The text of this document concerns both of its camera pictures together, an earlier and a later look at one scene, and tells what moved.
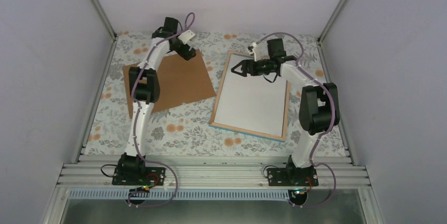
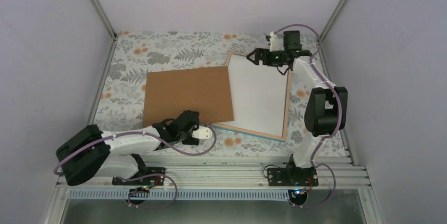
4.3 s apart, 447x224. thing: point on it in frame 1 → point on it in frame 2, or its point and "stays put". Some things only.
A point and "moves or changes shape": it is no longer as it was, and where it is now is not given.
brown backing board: [181, 81] moves or changes shape
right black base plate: [292, 177] stays put
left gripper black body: [180, 51] → [183, 136]
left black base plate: [139, 176] stays put
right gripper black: [245, 64] → [265, 59]
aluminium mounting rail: [208, 172] stays put
